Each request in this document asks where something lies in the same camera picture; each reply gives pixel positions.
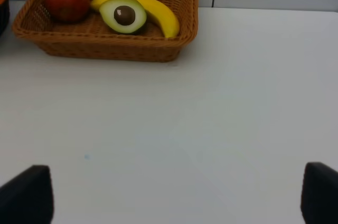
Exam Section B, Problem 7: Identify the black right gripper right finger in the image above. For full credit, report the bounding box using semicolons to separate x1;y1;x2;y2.
301;162;337;224

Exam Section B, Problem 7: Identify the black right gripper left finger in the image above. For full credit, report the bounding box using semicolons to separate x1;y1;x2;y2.
1;165;54;224

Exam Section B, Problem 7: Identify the halved avocado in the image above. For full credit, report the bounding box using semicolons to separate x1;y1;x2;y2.
99;0;147;35

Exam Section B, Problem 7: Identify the yellow banana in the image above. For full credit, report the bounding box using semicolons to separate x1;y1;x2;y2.
90;0;180;38

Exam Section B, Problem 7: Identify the orange wicker basket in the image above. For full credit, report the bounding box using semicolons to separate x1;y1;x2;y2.
12;0;199;62

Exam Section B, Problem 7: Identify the dark brown wicker basket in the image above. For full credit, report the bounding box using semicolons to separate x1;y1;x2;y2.
0;0;10;35

